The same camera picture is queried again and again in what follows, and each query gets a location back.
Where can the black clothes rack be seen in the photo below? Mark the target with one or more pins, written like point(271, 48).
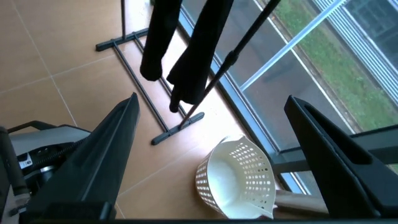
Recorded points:
point(231, 57)

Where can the black garment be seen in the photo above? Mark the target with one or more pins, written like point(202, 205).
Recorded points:
point(196, 68)

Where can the window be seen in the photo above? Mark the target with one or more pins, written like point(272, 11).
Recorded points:
point(311, 77)

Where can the white laundry basket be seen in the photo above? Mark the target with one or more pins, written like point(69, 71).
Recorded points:
point(224, 186)

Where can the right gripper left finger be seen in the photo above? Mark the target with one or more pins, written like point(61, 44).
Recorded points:
point(77, 186)

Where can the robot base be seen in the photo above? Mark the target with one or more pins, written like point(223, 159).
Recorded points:
point(46, 137)

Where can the beige curtain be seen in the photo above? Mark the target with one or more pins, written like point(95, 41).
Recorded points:
point(301, 202)

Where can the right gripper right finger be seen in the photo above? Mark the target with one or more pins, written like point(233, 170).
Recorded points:
point(342, 186)

